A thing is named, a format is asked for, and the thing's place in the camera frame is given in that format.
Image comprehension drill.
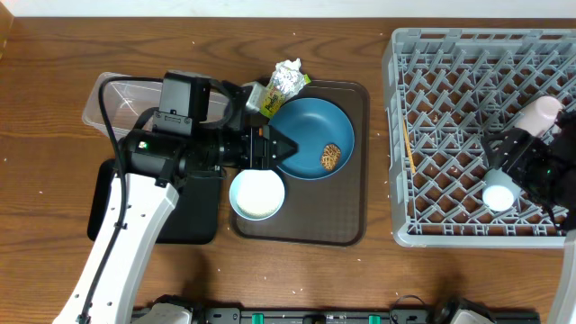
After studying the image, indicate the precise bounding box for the dark blue bowl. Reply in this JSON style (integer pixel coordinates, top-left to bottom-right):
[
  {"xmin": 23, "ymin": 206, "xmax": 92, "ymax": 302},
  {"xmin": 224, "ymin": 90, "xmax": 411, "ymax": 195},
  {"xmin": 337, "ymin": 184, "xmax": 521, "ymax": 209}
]
[{"xmin": 269, "ymin": 98, "xmax": 356, "ymax": 180}]

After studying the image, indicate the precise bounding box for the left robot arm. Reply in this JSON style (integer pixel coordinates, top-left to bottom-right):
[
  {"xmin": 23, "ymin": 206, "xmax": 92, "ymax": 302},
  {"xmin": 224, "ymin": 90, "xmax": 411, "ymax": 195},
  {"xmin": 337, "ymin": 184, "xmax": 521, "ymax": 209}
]
[{"xmin": 55, "ymin": 125, "xmax": 298, "ymax": 323}]

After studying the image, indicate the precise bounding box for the brown mushroom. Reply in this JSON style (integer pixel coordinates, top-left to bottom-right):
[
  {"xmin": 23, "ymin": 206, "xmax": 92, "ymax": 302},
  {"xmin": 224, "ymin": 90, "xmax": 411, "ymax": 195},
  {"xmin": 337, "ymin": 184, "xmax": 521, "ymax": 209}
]
[{"xmin": 320, "ymin": 143, "xmax": 341, "ymax": 171}]

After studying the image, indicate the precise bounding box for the clear plastic bin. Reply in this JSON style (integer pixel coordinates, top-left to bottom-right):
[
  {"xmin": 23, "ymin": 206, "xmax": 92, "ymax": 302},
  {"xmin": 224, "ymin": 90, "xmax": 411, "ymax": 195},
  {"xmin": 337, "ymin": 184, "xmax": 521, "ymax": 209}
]
[{"xmin": 82, "ymin": 72, "xmax": 228, "ymax": 139}]

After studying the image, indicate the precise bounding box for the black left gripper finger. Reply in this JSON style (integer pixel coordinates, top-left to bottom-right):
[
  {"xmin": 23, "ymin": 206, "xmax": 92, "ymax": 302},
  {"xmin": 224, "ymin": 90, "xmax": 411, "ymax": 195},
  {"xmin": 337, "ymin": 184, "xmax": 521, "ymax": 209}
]
[
  {"xmin": 269, "ymin": 146, "xmax": 298, "ymax": 169},
  {"xmin": 268, "ymin": 125, "xmax": 298, "ymax": 147}
]

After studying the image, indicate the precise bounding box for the crumpled foil wrapper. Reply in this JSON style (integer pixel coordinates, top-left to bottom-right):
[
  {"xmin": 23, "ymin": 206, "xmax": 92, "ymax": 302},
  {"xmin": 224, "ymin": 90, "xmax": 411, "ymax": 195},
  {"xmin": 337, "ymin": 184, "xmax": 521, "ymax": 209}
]
[{"xmin": 271, "ymin": 58, "xmax": 307, "ymax": 99}]

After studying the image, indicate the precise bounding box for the light blue cup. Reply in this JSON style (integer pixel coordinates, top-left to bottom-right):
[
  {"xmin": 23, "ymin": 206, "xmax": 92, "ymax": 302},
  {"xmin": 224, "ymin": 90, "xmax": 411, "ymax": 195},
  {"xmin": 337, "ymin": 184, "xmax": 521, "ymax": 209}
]
[{"xmin": 482, "ymin": 168, "xmax": 521, "ymax": 212}]

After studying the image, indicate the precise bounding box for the grey plastic dishwasher rack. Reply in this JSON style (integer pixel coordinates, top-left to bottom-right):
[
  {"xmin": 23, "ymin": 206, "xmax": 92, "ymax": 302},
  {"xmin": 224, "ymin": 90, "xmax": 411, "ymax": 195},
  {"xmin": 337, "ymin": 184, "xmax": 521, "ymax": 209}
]
[{"xmin": 382, "ymin": 28, "xmax": 575, "ymax": 248}]

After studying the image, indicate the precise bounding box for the black tray bin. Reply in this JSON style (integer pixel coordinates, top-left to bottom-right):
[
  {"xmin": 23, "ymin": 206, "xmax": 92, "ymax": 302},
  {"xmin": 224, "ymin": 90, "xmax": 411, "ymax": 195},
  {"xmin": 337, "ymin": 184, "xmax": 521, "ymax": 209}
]
[{"xmin": 87, "ymin": 159, "xmax": 222, "ymax": 245}]

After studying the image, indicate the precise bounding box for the pink cup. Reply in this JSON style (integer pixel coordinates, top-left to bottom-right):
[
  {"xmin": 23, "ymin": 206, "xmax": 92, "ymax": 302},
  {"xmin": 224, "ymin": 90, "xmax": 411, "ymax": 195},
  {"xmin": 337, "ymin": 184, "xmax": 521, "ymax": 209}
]
[{"xmin": 514, "ymin": 95, "xmax": 563, "ymax": 138}]

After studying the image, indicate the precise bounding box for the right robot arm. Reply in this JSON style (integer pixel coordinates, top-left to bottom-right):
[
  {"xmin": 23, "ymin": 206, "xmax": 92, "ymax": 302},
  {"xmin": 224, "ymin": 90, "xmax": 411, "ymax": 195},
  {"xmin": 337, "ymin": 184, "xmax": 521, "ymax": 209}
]
[{"xmin": 481, "ymin": 112, "xmax": 575, "ymax": 324}]

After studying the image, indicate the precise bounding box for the wooden chopstick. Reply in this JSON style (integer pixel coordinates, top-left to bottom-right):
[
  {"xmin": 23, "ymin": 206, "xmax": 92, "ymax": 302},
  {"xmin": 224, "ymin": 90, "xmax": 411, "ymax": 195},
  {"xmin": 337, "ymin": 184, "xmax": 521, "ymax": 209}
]
[{"xmin": 402, "ymin": 118, "xmax": 416, "ymax": 176}]

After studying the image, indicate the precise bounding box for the yellow green snack packet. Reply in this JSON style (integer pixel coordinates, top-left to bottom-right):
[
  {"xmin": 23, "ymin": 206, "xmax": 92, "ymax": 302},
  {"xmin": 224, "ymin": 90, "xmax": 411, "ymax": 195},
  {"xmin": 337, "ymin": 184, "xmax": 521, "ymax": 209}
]
[{"xmin": 260, "ymin": 74, "xmax": 311, "ymax": 119}]

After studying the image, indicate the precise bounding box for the brown serving tray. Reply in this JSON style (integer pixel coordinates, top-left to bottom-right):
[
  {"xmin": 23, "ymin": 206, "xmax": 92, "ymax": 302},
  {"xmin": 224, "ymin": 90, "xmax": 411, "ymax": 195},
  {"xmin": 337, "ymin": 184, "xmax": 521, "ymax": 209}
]
[{"xmin": 230, "ymin": 81, "xmax": 370, "ymax": 247}]

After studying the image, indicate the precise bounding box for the light blue rice bowl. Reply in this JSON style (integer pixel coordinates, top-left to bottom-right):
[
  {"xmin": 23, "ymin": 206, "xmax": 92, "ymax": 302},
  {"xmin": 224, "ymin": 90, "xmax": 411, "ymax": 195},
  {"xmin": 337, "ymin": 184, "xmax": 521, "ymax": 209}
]
[{"xmin": 229, "ymin": 170, "xmax": 285, "ymax": 221}]

